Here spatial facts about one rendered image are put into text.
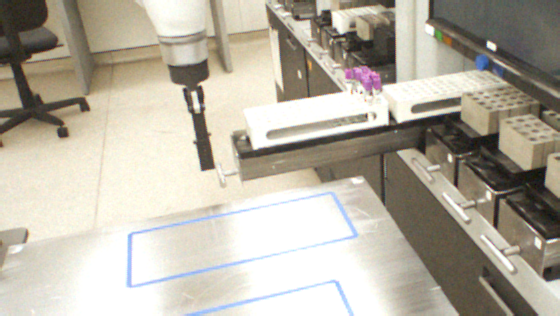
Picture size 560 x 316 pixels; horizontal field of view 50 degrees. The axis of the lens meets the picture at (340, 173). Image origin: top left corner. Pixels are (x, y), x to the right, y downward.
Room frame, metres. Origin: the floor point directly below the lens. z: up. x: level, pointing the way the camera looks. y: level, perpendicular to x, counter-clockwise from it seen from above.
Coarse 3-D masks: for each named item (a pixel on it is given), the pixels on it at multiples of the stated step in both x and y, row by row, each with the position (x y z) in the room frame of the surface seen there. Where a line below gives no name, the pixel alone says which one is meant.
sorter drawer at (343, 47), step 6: (336, 42) 1.82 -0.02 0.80; (342, 42) 1.78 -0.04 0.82; (348, 42) 1.76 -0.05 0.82; (336, 48) 1.80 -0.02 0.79; (342, 48) 1.75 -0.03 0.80; (348, 48) 1.71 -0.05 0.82; (354, 48) 1.72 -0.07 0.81; (360, 48) 1.72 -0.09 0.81; (336, 54) 1.80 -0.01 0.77; (342, 54) 1.74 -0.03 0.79; (348, 54) 1.70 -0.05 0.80; (336, 60) 1.81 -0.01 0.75; (342, 60) 1.74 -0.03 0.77; (348, 60) 1.70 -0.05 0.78; (330, 66) 1.75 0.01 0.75; (336, 66) 1.75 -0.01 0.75; (342, 66) 1.75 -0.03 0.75; (348, 66) 1.70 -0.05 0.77; (330, 72) 1.72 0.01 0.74
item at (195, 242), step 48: (288, 192) 0.90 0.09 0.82; (336, 192) 0.89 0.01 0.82; (48, 240) 0.80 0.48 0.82; (96, 240) 0.79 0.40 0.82; (144, 240) 0.78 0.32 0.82; (192, 240) 0.77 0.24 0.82; (240, 240) 0.76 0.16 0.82; (288, 240) 0.75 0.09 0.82; (336, 240) 0.74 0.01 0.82; (384, 240) 0.73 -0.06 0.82; (0, 288) 0.68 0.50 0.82; (48, 288) 0.68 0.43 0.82; (96, 288) 0.67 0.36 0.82; (144, 288) 0.66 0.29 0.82; (192, 288) 0.65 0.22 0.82; (240, 288) 0.65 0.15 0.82; (288, 288) 0.64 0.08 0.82; (336, 288) 0.63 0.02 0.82; (384, 288) 0.62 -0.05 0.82; (432, 288) 0.62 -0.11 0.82
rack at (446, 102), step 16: (416, 80) 1.28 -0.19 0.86; (432, 80) 1.28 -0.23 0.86; (448, 80) 1.28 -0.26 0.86; (464, 80) 1.27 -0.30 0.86; (480, 80) 1.25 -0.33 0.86; (496, 80) 1.25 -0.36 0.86; (384, 96) 1.24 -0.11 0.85; (400, 96) 1.21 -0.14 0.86; (416, 96) 1.19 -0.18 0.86; (432, 96) 1.19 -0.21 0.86; (448, 96) 1.20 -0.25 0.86; (400, 112) 1.17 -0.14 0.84; (416, 112) 1.23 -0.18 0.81; (432, 112) 1.19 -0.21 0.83
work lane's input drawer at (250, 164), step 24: (432, 120) 1.18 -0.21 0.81; (240, 144) 1.11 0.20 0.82; (288, 144) 1.10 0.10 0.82; (312, 144) 1.11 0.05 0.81; (336, 144) 1.11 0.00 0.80; (360, 144) 1.12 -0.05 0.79; (384, 144) 1.14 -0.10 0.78; (408, 144) 1.15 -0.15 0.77; (216, 168) 1.14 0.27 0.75; (240, 168) 1.06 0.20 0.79; (264, 168) 1.07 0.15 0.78; (288, 168) 1.08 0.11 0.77
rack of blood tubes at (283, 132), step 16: (320, 96) 1.23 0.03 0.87; (336, 96) 1.23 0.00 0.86; (352, 96) 1.22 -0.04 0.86; (256, 112) 1.16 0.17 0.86; (272, 112) 1.16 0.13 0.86; (288, 112) 1.15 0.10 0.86; (304, 112) 1.15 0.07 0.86; (320, 112) 1.14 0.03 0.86; (336, 112) 1.13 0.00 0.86; (352, 112) 1.14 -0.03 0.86; (384, 112) 1.16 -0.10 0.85; (256, 128) 1.09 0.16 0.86; (272, 128) 1.10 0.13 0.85; (288, 128) 1.19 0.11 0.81; (304, 128) 1.19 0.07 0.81; (320, 128) 1.18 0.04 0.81; (336, 128) 1.13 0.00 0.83; (352, 128) 1.14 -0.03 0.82; (256, 144) 1.09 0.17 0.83; (272, 144) 1.10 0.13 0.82
